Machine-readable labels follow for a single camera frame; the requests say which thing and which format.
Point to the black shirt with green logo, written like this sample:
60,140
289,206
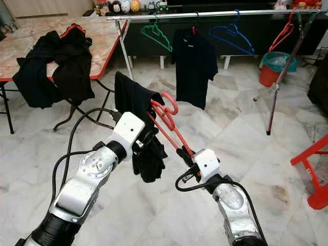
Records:
133,97

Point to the red plastic hanger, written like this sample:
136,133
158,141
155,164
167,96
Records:
171,94
282,36

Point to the green plastic hanger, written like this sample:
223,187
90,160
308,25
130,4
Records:
169,48

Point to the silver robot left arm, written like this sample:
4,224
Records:
82,189

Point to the red hanger with dark hook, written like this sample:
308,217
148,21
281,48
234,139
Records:
194,29

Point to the blue plastic hanger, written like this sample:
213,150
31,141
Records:
233,31

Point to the navy polo shirt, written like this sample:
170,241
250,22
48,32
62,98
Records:
195,61

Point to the black TV cabinet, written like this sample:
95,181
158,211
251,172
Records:
133,43

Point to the black shirt with red collar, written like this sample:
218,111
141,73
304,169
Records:
77,66

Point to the orange waste bin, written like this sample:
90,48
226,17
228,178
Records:
268,78

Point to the silver metal clothes rack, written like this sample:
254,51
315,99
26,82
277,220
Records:
143,17

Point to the red plastic stool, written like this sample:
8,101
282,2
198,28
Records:
319,195

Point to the teal bin liner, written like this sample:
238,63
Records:
279,59

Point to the plain black shirt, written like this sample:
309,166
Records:
36,77

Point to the green mug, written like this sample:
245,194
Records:
158,7

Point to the yellow round toy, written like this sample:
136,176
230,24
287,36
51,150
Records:
135,6

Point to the white round toy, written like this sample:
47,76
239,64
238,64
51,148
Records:
124,6

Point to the black round toy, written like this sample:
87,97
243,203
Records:
111,7

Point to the marble top folding table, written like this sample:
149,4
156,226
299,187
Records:
25,46

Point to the light wood sideboard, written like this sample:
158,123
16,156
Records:
51,6

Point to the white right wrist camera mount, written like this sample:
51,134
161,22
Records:
207,163

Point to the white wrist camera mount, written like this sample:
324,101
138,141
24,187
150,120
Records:
129,130
207,163

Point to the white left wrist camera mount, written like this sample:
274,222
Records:
129,130

